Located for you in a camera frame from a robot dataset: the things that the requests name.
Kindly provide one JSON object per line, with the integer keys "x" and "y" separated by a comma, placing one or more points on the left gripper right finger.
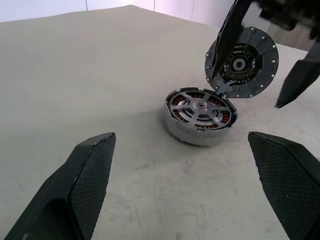
{"x": 287, "y": 187}

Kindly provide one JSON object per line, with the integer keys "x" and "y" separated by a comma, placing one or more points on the motor stator housing copper windings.
{"x": 190, "y": 136}

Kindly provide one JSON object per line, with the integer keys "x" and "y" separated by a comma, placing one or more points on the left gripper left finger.
{"x": 62, "y": 195}

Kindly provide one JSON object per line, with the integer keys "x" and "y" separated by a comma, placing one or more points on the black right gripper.
{"x": 282, "y": 12}

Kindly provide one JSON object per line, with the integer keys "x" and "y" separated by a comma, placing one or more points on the motor cover with circuit board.
{"x": 265, "y": 62}

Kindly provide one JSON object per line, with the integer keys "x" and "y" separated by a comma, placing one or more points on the black spoked wheel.
{"x": 200, "y": 105}

